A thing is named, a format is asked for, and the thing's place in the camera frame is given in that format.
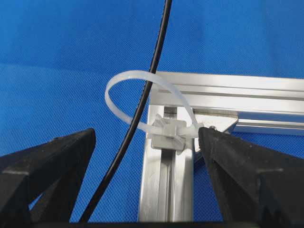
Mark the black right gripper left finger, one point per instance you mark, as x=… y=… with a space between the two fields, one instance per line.
x=41 y=183

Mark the silver corner bracket near loop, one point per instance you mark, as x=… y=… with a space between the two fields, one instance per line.
x=224 y=123

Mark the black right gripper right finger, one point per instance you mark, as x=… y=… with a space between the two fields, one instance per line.
x=251 y=182

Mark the grey zip tie mount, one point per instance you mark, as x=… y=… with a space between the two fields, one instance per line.
x=168 y=137

